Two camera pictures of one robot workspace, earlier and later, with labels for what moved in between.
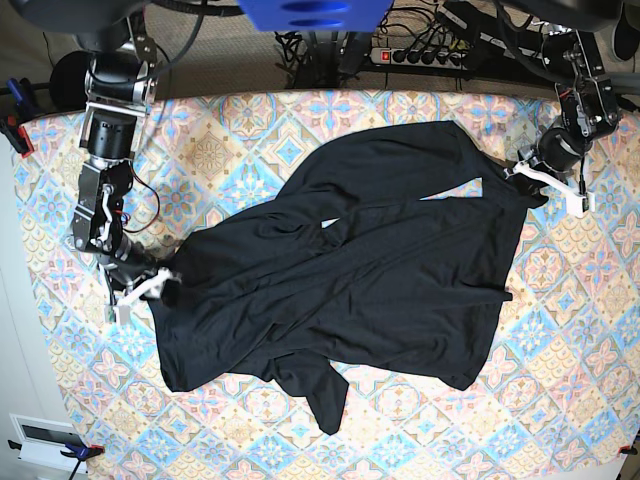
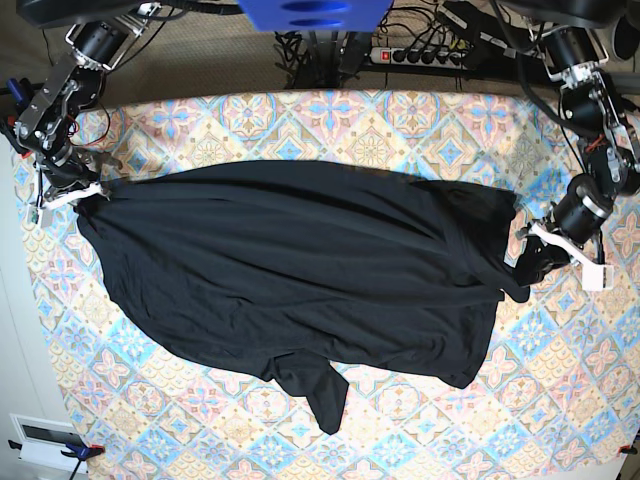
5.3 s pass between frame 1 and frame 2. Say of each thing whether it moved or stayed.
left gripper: moved
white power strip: stayed
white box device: stayed
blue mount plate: stayed
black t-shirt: moved
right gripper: moved
